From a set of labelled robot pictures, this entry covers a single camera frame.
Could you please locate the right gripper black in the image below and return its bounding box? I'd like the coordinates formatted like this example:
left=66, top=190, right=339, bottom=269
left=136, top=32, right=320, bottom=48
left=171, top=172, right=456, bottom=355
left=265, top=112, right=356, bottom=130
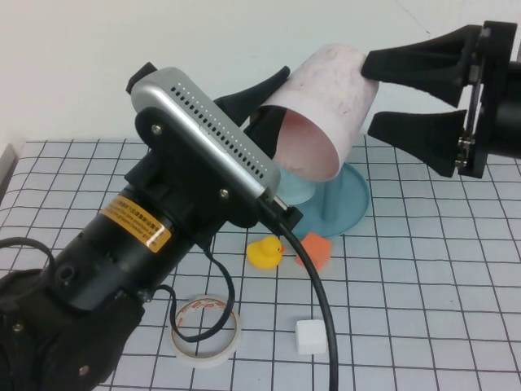
left=361, top=20, right=519, bottom=179

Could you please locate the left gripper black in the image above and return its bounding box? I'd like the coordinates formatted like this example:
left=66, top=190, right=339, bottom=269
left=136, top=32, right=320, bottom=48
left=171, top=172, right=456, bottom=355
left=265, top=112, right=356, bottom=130
left=124, top=67, right=304, bottom=246

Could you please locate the pale pink plastic cup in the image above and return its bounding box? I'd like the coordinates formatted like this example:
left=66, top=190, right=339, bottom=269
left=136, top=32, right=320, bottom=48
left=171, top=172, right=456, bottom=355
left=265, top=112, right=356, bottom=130
left=260, top=42, right=380, bottom=183

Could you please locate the light blue plastic cup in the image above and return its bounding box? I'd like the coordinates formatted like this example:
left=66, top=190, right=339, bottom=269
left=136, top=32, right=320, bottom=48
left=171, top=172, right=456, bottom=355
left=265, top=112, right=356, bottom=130
left=278, top=169, right=317, bottom=207

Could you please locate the blue cup stand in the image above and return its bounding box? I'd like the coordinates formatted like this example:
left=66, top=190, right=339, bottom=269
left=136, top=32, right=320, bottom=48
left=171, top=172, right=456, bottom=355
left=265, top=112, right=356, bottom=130
left=289, top=161, right=371, bottom=241

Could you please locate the yellow rubber duck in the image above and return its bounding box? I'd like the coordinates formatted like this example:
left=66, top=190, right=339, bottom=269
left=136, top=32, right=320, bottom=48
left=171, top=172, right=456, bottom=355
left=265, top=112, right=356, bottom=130
left=246, top=235, right=286, bottom=270

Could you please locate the orange foam cube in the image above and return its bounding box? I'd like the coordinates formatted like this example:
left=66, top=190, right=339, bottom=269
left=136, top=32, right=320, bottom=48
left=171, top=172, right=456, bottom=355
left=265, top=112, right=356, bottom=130
left=296, top=231, right=333, bottom=273

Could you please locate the white foam cube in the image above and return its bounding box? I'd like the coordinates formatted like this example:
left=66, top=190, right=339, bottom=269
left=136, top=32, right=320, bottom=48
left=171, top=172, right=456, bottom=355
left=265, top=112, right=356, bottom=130
left=296, top=319, right=328, bottom=356

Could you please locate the white tape roll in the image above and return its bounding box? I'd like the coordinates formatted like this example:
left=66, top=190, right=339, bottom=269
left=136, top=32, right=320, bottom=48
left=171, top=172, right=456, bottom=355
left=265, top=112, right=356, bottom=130
left=169, top=293, right=243, bottom=370

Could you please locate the grey table edge strip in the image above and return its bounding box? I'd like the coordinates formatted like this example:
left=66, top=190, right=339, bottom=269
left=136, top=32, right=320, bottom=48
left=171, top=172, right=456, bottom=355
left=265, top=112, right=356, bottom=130
left=0, top=144, right=20, bottom=200

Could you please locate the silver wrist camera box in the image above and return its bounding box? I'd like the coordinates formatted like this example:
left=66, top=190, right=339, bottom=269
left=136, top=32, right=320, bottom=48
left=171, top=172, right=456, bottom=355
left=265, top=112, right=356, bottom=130
left=125, top=61, right=282, bottom=203

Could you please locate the thin black cable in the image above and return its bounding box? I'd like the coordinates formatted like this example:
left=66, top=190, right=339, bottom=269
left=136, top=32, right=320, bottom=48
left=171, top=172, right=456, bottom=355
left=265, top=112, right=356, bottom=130
left=154, top=239, right=236, bottom=342
left=0, top=237, right=57, bottom=286

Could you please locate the thick black camera cable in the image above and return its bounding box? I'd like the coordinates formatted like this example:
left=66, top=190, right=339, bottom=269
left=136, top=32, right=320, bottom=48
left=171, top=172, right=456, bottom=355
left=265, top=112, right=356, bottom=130
left=258, top=191, right=341, bottom=391

